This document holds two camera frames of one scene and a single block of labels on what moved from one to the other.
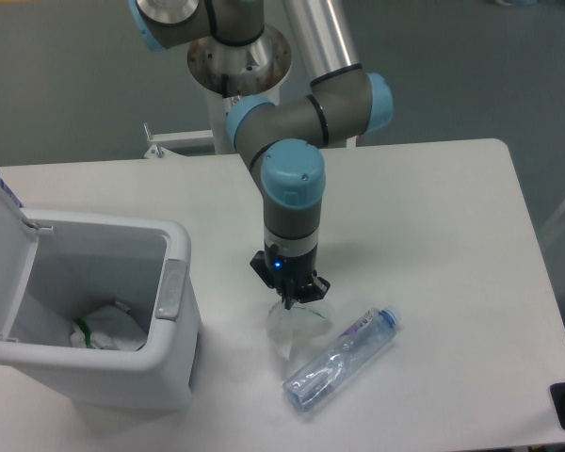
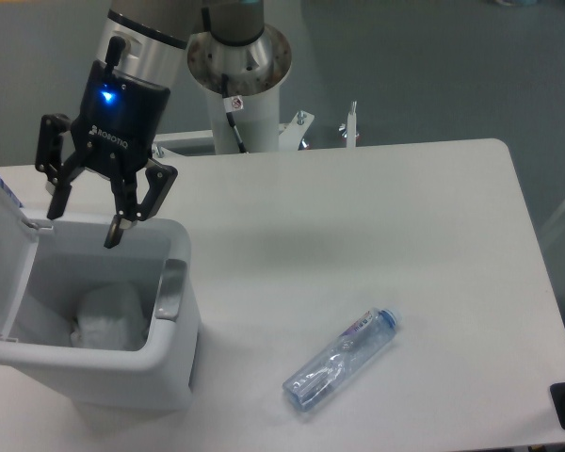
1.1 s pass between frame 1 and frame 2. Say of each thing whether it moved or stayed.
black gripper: moved
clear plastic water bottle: stayed
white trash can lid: stayed
